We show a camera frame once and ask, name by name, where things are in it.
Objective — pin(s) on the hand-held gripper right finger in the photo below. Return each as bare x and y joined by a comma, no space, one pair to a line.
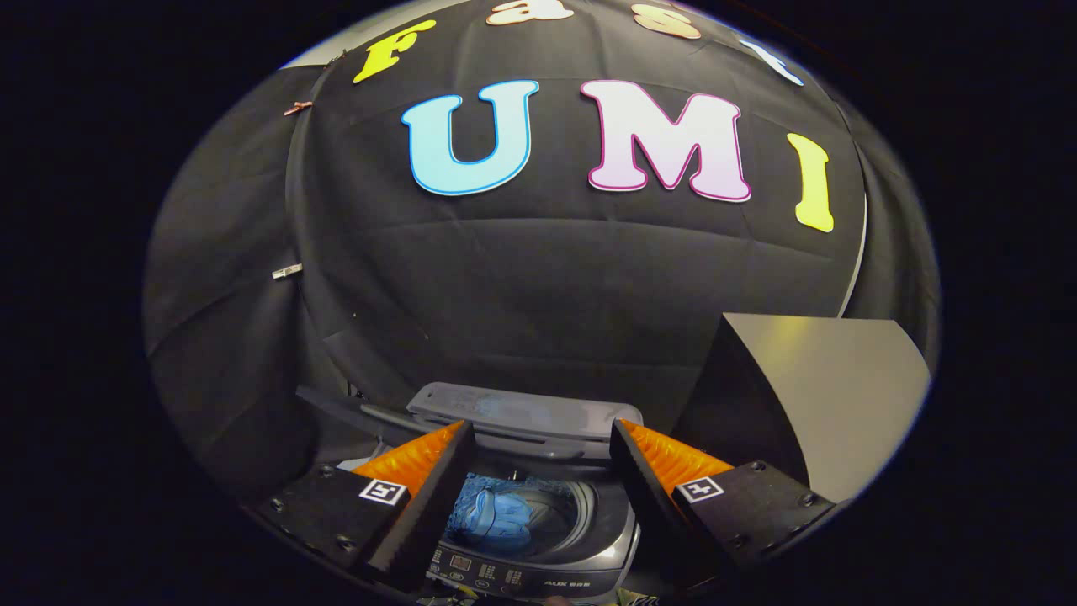
648,505

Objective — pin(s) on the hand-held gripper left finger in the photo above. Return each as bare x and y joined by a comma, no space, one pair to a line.
437,505

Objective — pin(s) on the light blue shirt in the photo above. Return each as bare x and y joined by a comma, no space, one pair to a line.
501,512

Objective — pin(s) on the grey washing machine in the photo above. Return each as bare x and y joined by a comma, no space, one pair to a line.
538,581

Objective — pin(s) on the silver clip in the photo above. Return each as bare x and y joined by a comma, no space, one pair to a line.
286,271

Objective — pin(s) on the red clip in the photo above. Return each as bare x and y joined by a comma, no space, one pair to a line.
297,107

